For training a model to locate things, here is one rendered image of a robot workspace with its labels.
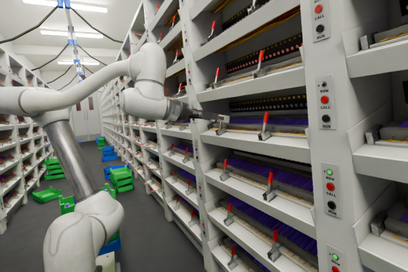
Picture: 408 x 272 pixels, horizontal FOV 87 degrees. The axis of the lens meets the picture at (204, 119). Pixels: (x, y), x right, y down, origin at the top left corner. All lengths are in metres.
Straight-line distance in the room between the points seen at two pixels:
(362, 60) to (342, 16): 0.10
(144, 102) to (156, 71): 0.12
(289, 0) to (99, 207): 1.04
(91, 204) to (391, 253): 1.00
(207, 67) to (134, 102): 0.49
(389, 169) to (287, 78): 0.30
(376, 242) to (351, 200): 0.10
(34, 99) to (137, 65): 0.41
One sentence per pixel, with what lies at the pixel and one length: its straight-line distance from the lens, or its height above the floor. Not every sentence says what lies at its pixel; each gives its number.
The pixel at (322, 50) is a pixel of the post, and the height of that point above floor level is 0.98.
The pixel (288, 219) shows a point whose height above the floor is 0.53.
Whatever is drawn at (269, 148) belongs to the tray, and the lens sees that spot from 0.70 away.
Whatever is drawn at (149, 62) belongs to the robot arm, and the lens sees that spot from 0.81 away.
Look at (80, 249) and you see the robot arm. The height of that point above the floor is 0.43.
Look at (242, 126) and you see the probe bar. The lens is 0.88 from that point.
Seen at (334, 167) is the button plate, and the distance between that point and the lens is 0.57.
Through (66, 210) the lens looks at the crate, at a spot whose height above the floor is 0.36.
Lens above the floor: 0.87
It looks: 3 degrees down
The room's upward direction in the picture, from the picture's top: 5 degrees counter-clockwise
